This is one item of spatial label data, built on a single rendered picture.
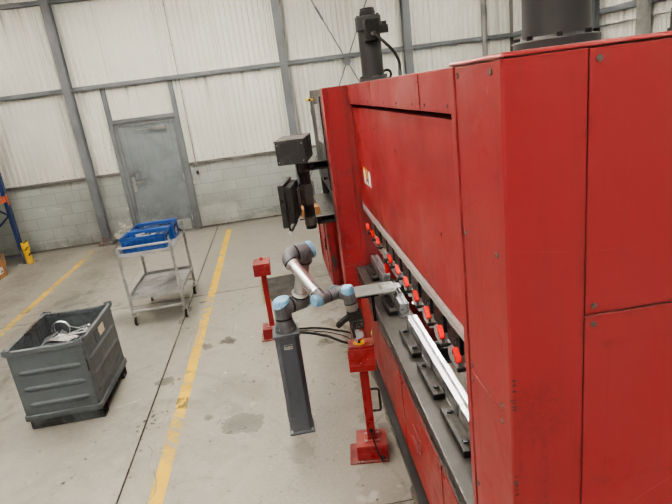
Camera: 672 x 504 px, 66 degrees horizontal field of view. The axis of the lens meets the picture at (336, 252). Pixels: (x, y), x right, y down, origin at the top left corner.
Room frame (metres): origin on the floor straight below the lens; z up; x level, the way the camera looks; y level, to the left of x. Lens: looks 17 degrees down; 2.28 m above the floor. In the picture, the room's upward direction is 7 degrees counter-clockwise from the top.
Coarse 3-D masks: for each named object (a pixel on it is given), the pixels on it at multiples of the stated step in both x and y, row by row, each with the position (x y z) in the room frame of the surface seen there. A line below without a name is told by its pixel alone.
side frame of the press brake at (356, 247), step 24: (336, 96) 4.05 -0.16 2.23; (336, 120) 4.05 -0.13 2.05; (336, 144) 4.05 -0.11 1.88; (336, 168) 4.05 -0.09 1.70; (336, 192) 4.05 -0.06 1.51; (360, 192) 4.06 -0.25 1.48; (336, 216) 4.20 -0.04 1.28; (360, 216) 4.06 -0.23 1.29; (360, 240) 4.06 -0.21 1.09; (360, 264) 4.06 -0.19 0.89; (384, 264) 4.07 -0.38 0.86; (432, 336) 4.09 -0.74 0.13
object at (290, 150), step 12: (276, 144) 4.20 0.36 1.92; (288, 144) 4.19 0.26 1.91; (300, 144) 4.18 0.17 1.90; (276, 156) 4.20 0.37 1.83; (288, 156) 4.19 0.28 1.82; (300, 156) 4.18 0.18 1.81; (300, 168) 4.58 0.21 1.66; (300, 180) 4.58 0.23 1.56; (300, 192) 4.58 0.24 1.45; (312, 192) 4.60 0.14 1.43; (312, 204) 4.59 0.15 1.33; (312, 216) 4.58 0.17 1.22; (312, 228) 4.58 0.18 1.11
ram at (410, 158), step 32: (384, 128) 2.85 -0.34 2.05; (416, 128) 2.17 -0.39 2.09; (448, 128) 1.75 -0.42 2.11; (384, 160) 2.94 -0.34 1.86; (416, 160) 2.21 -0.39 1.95; (448, 160) 1.77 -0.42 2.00; (384, 192) 3.04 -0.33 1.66; (416, 192) 2.26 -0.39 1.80; (448, 192) 1.79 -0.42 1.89; (384, 224) 3.15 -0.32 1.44; (416, 224) 2.30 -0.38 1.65; (448, 224) 1.81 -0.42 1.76; (416, 256) 2.36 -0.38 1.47; (448, 256) 1.84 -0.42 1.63; (448, 288) 1.87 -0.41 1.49; (448, 320) 1.89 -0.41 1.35
